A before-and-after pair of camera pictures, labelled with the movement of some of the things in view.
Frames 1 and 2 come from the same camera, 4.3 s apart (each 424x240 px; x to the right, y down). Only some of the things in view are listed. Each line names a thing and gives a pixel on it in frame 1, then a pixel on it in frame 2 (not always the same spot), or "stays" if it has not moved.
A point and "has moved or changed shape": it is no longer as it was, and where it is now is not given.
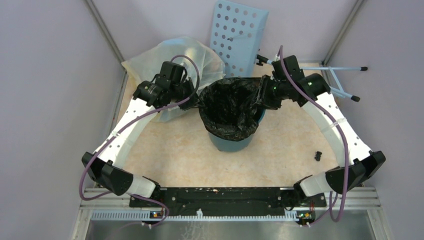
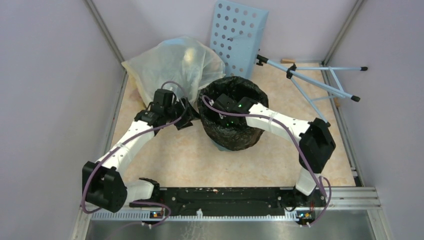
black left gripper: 191,102 → 182,123
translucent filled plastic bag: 203,64 stays
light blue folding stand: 340,91 stays
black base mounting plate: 302,205 stays
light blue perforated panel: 236,34 stays
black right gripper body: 281,86 → 225,120
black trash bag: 227,110 has moved or changed shape
